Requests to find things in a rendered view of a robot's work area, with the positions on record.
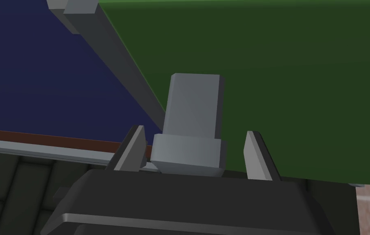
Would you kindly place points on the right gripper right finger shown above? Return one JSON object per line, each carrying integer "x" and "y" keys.
{"x": 257, "y": 160}

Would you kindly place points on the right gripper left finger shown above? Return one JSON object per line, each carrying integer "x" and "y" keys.
{"x": 132, "y": 153}

